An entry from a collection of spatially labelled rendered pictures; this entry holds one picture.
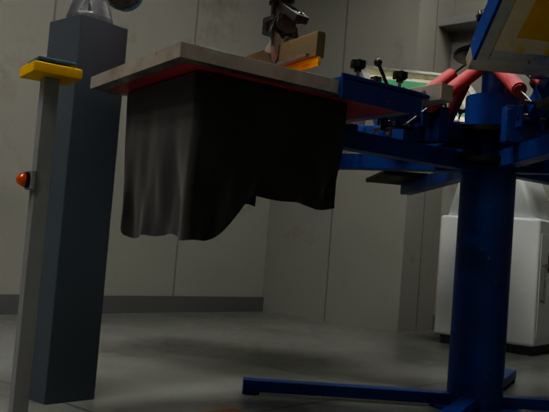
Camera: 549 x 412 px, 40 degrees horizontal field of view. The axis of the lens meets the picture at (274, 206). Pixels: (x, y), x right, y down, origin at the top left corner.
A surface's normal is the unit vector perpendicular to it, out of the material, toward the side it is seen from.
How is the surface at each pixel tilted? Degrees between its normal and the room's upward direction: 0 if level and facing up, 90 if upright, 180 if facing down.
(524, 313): 90
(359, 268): 90
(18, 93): 90
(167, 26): 90
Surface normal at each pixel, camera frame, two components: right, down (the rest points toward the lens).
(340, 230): -0.66, -0.10
